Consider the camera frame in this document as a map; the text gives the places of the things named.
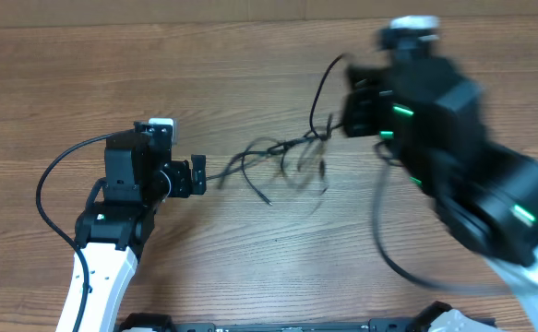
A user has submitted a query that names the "black cable silver plug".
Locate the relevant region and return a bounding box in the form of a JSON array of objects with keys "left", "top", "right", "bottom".
[{"left": 206, "top": 136, "right": 297, "bottom": 207}]

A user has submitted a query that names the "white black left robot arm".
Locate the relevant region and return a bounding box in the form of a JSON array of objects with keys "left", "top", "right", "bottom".
[{"left": 56, "top": 118, "right": 207, "bottom": 331}]

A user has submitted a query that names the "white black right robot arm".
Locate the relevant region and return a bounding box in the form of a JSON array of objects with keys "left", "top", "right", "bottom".
[{"left": 342, "top": 56, "right": 538, "bottom": 330}]

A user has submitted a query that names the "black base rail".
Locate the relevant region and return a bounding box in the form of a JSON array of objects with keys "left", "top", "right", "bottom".
[{"left": 118, "top": 302, "right": 498, "bottom": 332}]

